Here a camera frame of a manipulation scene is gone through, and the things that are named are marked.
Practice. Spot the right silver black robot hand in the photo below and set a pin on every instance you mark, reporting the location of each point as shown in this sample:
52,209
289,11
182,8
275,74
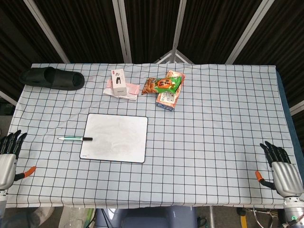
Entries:
286,175

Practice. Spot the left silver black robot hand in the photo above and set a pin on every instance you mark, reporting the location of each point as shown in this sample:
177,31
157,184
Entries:
7,166

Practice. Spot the green white marker pen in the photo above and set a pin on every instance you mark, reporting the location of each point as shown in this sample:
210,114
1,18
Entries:
73,138

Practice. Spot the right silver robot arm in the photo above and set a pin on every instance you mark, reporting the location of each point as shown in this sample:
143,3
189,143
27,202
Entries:
294,211

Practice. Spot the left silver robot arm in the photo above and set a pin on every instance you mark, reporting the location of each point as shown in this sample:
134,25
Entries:
2,200

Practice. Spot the white black checked tablecloth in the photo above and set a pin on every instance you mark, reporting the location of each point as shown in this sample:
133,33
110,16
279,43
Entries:
213,142

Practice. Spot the white dry-erase board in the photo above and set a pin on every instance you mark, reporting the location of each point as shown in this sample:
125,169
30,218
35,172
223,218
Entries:
114,139

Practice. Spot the small white product box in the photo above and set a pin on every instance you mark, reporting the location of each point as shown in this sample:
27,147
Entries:
118,83

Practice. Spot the orange blue tissue box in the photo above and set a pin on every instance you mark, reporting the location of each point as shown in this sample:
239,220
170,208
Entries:
167,99

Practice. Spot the grey blue plastic stool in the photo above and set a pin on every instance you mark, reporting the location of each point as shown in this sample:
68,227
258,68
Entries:
147,217

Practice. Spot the pink white plastic packet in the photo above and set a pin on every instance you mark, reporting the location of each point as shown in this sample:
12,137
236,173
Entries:
133,91

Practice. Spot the green orange snack bag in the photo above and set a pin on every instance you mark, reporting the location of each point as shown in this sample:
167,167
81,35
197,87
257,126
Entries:
164,85

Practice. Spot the dark folding partition screen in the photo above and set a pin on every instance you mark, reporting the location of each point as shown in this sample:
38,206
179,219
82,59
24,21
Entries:
83,28

